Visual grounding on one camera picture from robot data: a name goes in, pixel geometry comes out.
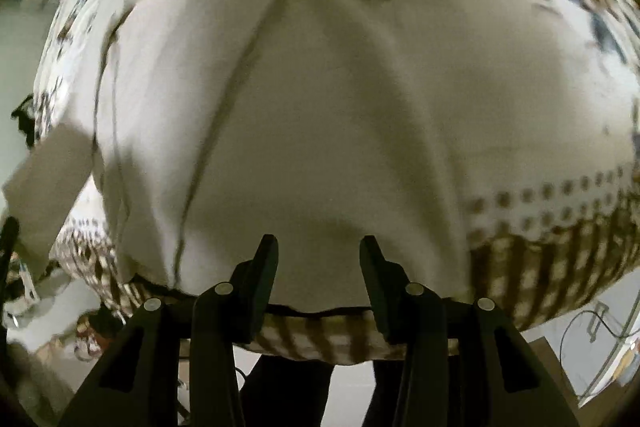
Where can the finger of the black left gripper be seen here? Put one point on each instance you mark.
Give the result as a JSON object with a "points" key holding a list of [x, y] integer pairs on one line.
{"points": [[8, 238]]}

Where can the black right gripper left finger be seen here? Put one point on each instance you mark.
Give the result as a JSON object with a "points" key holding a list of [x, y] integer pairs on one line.
{"points": [[135, 382]]}

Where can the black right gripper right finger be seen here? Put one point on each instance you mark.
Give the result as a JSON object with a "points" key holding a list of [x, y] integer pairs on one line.
{"points": [[465, 363]]}

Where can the grey long sleeve shirt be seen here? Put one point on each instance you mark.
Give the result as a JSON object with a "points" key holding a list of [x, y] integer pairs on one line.
{"points": [[207, 124]]}

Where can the black clothes pile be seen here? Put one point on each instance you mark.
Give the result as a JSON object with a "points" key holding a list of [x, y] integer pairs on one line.
{"points": [[25, 118]]}

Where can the floral bed quilt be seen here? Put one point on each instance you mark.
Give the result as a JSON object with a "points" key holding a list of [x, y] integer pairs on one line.
{"points": [[537, 102]]}

